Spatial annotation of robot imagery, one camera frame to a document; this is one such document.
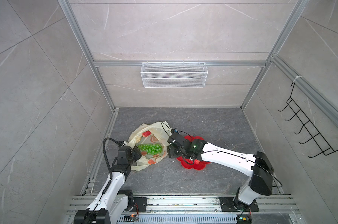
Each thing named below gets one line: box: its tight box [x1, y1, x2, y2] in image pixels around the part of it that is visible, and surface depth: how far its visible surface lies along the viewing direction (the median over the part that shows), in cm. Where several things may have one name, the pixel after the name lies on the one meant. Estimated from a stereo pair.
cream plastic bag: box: [124, 121, 173, 171], surface depth 92 cm
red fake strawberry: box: [141, 130, 152, 138], surface depth 100 cm
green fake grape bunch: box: [137, 143, 163, 156], surface depth 92 cm
